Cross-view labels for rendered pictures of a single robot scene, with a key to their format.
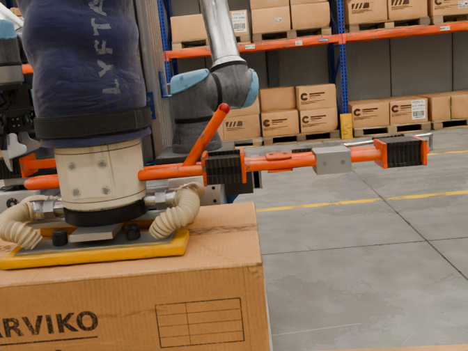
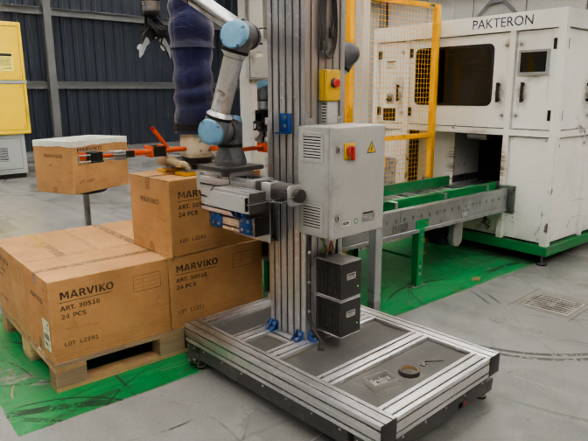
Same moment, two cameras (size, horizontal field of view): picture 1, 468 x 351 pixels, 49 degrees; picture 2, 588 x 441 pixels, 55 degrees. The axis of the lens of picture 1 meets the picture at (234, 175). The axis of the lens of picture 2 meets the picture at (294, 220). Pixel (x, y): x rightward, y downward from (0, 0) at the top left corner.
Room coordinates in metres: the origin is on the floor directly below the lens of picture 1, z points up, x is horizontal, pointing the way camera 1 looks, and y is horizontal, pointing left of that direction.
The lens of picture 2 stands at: (3.63, -1.58, 1.37)
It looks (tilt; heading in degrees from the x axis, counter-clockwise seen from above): 13 degrees down; 135
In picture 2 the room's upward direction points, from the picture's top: straight up
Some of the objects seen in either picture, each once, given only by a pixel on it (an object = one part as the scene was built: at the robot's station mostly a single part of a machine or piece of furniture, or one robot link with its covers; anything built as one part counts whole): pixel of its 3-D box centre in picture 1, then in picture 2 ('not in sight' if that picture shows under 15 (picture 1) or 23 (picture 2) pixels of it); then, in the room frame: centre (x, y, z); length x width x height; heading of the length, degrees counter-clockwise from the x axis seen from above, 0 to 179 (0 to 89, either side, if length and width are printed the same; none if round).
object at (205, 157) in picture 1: (224, 166); (155, 150); (1.02, 0.02, 1.08); 0.10 x 0.08 x 0.06; 178
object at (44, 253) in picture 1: (97, 241); (187, 164); (0.93, 0.27, 0.97); 0.34 x 0.10 x 0.05; 88
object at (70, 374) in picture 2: not in sight; (132, 316); (0.70, -0.01, 0.07); 1.20 x 1.00 x 0.14; 84
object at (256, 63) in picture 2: not in sight; (257, 59); (0.23, 1.45, 1.62); 0.20 x 0.05 x 0.30; 84
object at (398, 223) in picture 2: not in sight; (415, 219); (1.50, 1.75, 0.50); 2.31 x 0.05 x 0.19; 84
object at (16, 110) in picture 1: (16, 108); (262, 121); (1.30, 0.53, 1.22); 0.09 x 0.08 x 0.12; 88
